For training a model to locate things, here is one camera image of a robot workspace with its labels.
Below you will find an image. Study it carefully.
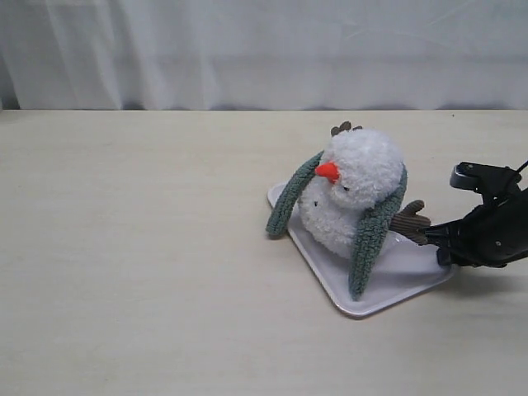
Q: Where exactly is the white snowman plush toy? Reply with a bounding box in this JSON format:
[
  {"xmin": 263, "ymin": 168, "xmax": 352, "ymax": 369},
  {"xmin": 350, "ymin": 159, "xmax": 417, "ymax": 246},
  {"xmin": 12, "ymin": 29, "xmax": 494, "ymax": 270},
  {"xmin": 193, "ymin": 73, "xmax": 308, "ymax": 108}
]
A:
[{"xmin": 298, "ymin": 120, "xmax": 431, "ymax": 259}]

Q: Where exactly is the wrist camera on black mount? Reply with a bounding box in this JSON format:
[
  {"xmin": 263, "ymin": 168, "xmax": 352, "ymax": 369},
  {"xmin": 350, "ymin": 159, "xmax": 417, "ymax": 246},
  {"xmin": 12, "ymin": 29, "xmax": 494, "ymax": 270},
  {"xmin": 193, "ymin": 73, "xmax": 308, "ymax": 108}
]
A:
[{"xmin": 449, "ymin": 162, "xmax": 521, "ymax": 203}]

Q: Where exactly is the green fluffy scarf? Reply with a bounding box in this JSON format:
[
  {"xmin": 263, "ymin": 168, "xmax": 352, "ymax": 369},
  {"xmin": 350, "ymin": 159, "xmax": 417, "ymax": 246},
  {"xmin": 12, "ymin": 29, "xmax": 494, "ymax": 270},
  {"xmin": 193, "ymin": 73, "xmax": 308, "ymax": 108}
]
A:
[{"xmin": 266, "ymin": 151, "xmax": 408, "ymax": 300}]

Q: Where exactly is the white backdrop curtain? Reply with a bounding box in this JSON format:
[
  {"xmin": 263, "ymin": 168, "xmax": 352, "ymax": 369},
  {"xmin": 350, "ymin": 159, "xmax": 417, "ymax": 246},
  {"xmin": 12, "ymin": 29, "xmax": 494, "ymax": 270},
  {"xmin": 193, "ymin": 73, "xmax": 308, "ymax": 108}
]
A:
[{"xmin": 1, "ymin": 1, "xmax": 527, "ymax": 111}]

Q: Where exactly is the white plastic tray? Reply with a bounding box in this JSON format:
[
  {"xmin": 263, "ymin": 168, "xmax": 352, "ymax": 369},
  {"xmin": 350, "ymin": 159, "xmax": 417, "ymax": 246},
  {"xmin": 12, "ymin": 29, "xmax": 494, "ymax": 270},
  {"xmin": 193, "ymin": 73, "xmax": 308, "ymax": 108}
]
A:
[{"xmin": 287, "ymin": 206, "xmax": 459, "ymax": 320}]

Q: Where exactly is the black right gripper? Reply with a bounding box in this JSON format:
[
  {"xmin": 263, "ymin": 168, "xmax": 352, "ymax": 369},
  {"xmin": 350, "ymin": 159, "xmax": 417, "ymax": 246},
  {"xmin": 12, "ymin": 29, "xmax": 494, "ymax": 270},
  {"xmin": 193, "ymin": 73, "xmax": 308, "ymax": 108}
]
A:
[{"xmin": 420, "ymin": 201, "xmax": 527, "ymax": 268}]

